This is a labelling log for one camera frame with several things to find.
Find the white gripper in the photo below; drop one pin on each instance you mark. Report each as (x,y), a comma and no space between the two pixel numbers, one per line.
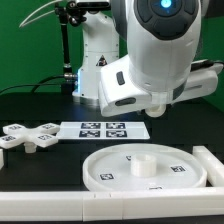
(119,95)

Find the white round table top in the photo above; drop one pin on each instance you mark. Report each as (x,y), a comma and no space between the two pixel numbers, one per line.
(140,166)

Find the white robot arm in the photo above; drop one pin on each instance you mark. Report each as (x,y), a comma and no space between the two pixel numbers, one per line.
(139,55)

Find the white marker tag plate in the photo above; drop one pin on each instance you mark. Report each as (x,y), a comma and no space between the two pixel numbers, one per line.
(102,131)

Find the white cross-shaped table base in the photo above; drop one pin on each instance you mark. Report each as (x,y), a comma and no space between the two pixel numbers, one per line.
(31,138)

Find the white left fence piece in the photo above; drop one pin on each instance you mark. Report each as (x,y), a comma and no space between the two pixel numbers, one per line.
(1,159)

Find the white right fence rail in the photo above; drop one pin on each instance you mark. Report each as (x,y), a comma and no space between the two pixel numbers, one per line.
(214,168)

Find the white fence rail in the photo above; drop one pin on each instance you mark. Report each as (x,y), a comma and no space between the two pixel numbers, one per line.
(214,168)
(96,206)

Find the white front fence rail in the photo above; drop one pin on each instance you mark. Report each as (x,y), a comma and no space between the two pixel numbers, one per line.
(96,206)

